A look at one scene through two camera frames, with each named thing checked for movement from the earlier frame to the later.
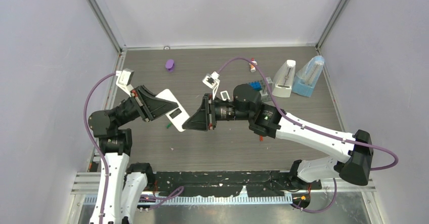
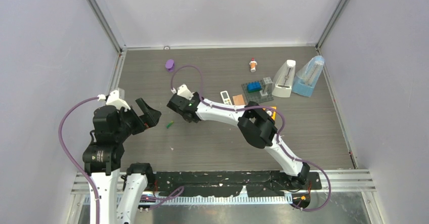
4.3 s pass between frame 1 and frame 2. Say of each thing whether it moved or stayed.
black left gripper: moved
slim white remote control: stayed
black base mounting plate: stayed
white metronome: stayed
